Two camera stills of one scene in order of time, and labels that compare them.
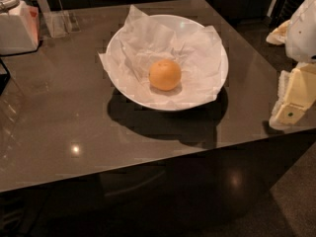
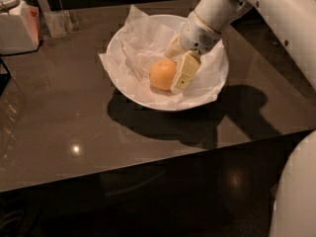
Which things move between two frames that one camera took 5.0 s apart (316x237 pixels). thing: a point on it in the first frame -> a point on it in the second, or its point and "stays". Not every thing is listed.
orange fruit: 165,74 stays
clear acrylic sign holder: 59,22 stays
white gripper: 302,34 -> 197,36
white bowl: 168,62 stays
